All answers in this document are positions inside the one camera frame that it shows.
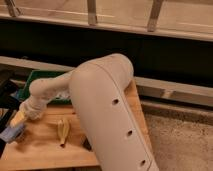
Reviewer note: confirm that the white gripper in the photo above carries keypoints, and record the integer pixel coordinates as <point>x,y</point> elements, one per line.
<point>29,109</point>

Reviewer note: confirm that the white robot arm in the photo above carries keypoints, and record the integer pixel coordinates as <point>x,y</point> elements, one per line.
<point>96,89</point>

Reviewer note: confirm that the black equipment at left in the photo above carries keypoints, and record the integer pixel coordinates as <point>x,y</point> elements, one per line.
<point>7,101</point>

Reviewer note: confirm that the yellow corn cob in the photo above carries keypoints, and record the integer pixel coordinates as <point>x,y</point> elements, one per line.
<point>63,130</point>

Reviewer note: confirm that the black remote control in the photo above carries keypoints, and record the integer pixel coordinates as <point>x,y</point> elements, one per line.
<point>87,145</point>

